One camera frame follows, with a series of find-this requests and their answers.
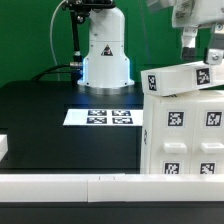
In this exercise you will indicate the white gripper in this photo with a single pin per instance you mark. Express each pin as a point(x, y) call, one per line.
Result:
point(191, 14)

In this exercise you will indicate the white tag base sheet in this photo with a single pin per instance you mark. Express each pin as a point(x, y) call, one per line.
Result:
point(103, 117)

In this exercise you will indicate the white door panel with knob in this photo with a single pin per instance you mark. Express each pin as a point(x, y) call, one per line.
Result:
point(208, 144)

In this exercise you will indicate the white front fence bar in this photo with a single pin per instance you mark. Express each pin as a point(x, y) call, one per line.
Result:
point(110, 188)

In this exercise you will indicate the white block with two tags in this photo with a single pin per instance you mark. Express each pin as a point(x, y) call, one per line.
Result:
point(181, 78)

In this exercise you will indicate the white left fence bar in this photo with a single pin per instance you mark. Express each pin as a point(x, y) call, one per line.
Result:
point(3, 146)

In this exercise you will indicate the white cabinet body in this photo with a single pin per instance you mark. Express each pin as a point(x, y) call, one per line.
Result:
point(149, 107)

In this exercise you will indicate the white fence bar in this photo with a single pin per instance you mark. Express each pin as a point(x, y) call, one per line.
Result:
point(110, 188)
point(3, 146)

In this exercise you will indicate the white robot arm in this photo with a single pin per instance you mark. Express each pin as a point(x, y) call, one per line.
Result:
point(106, 66)

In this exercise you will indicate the white panel with tag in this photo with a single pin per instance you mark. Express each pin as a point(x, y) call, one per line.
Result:
point(173, 137)

